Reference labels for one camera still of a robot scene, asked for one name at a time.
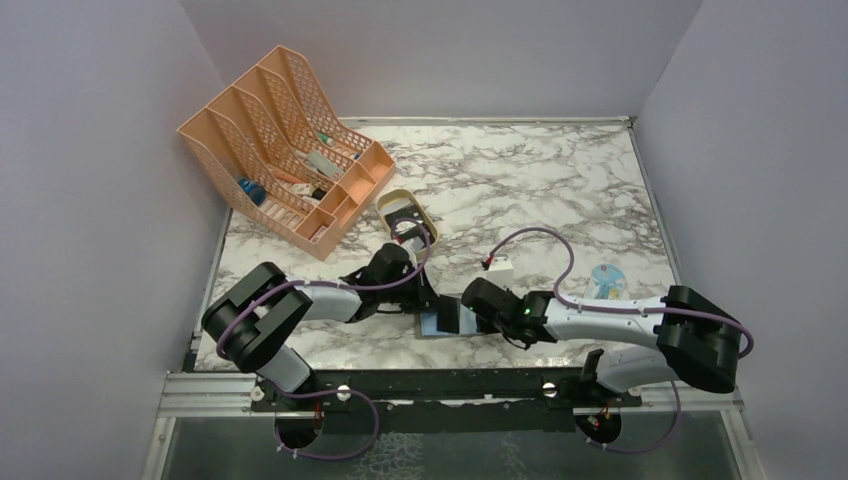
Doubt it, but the purple cable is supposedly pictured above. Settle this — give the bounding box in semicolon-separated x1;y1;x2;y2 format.
215;217;433;462
486;227;757;456

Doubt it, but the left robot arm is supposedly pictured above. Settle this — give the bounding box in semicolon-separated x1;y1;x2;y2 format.
201;243;439;411

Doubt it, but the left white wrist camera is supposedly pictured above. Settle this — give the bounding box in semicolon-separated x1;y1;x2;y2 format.
400;237;427;263

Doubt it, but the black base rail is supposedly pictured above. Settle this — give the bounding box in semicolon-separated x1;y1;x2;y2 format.
250;367;642;436

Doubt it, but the white tube in organizer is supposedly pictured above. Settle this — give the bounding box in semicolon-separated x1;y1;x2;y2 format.
295;150;344;181

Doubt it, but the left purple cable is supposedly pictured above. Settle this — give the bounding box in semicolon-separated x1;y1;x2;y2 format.
215;217;433;462

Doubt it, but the blue item in organizer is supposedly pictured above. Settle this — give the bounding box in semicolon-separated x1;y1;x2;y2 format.
237;177;267;207

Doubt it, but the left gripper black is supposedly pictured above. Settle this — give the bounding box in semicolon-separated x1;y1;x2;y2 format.
378;263;445;315

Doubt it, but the grey leather card holder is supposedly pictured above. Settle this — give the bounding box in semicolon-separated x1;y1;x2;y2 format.
416;295;483;339

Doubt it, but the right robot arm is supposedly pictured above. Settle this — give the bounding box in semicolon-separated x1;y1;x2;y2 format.
458;278;751;407

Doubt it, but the orange plastic file organizer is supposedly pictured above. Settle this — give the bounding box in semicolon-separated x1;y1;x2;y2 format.
177;46;395;260

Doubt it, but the stack of credit cards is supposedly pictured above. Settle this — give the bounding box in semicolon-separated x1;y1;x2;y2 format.
381;200;435;245

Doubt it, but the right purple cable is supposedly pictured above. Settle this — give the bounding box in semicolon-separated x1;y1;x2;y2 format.
486;227;757;456

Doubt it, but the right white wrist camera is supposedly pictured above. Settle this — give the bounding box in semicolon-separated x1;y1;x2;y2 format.
484;255;514;290

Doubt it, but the green capped marker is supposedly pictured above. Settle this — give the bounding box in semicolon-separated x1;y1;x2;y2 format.
316;131;336;146

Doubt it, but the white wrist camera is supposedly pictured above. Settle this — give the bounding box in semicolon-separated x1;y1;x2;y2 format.
400;237;427;263
484;255;514;290

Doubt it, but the beige oval tray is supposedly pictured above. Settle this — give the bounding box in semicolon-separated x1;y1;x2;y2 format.
376;189;440;260

